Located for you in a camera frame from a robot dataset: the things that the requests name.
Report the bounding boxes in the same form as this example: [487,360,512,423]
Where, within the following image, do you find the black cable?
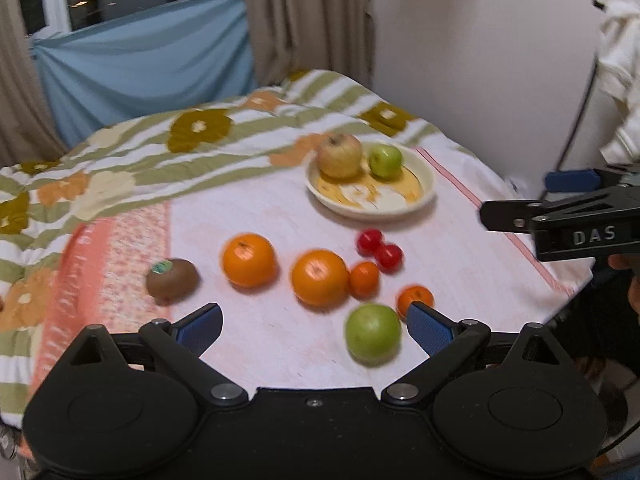
[554,50,602,172]

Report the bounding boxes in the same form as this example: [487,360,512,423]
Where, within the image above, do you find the light blue cloth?
[29,0,259,148]

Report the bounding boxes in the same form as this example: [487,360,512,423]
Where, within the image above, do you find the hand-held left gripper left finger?
[67,302,249,407]

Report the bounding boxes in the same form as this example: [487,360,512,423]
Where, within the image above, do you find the floral striped blanket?
[0,67,493,431]

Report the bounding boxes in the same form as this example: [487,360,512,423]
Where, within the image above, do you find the beige curtain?
[0,0,68,167]
[235,0,376,98]

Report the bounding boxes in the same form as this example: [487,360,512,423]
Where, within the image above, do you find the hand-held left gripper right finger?
[381,302,563,407]

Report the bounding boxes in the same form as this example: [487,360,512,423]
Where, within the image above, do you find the person's right hand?
[606,254,640,317]

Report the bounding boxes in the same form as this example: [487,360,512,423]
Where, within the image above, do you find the small mandarin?
[397,285,435,322]
[348,261,381,300]

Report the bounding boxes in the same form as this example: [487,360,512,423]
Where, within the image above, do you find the small green apple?
[368,144,404,179]

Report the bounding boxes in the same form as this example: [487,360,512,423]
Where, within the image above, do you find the yellow-red apple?
[316,132,363,180]

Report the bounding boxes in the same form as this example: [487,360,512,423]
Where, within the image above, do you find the white garment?
[597,0,640,166]

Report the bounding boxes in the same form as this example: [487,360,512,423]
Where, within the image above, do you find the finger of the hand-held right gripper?
[544,169,603,194]
[479,199,545,234]

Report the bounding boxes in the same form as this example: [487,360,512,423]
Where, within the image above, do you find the brown kiwi with sticker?
[145,257,200,305]

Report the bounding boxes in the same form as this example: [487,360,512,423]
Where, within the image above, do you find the large green apple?
[344,303,402,365]

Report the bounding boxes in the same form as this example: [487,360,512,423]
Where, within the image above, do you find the cream ceramic bowl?
[305,141,437,220]

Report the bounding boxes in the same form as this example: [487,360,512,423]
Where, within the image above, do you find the red cherry tomato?
[356,228,384,256]
[375,243,404,274]

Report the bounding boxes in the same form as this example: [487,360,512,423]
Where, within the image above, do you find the pink and white towel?
[27,145,596,401]

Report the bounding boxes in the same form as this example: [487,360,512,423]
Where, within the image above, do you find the large orange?
[221,233,278,289]
[291,249,350,309]

